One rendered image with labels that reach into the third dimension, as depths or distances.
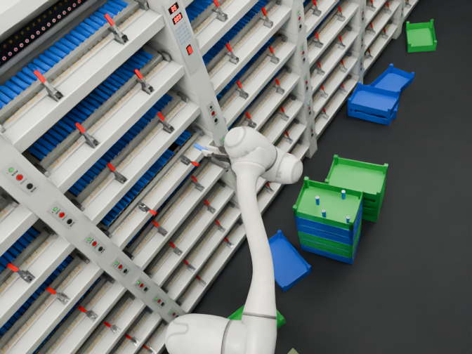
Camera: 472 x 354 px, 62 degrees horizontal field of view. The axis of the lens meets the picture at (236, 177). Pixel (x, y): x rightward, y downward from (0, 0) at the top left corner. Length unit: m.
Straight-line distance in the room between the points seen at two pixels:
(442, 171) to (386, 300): 0.92
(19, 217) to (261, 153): 0.73
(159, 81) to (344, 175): 1.31
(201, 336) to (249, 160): 0.51
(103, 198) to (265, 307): 0.68
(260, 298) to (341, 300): 1.15
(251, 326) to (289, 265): 1.23
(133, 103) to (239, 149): 0.46
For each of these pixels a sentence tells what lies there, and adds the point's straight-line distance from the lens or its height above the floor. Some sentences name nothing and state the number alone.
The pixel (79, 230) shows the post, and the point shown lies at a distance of 1.42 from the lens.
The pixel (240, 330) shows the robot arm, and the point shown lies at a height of 1.06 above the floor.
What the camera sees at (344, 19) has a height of 0.74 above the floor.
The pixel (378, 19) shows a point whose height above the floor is 0.35.
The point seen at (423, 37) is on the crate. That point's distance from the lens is 3.69.
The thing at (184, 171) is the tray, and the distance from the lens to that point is 1.66.
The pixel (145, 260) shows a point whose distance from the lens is 1.75.
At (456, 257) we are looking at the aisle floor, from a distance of 2.45.
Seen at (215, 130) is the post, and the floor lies 0.96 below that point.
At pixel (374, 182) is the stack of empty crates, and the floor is 0.24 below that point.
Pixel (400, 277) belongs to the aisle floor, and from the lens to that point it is 2.34.
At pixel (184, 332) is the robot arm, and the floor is 1.06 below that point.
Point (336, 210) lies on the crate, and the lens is 2.04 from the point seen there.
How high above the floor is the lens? 2.15
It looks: 51 degrees down
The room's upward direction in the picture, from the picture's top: 21 degrees counter-clockwise
